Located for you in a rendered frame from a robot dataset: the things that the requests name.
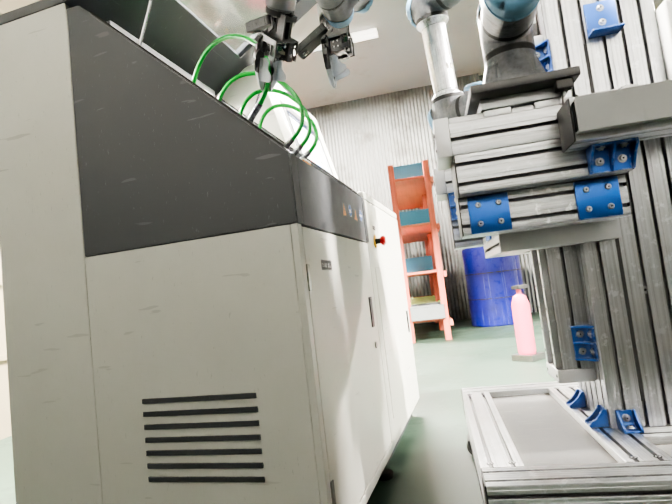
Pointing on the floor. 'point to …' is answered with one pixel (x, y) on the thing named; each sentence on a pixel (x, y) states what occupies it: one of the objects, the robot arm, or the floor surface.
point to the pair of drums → (490, 286)
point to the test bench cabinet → (210, 373)
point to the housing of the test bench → (45, 265)
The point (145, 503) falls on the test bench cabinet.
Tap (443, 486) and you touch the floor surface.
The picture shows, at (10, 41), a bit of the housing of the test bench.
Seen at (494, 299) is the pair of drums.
